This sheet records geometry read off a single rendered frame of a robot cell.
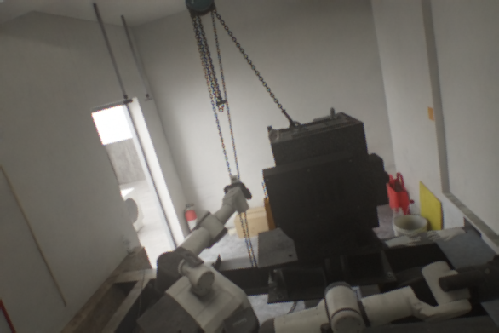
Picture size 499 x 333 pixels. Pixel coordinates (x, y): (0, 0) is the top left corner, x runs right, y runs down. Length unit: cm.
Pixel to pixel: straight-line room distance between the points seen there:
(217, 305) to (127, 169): 832
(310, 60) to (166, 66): 178
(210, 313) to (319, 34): 344
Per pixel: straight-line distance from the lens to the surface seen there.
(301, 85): 402
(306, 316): 95
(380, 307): 93
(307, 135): 172
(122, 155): 920
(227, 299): 107
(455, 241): 249
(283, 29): 403
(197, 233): 138
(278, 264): 200
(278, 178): 162
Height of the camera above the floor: 199
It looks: 14 degrees down
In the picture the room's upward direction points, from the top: 15 degrees counter-clockwise
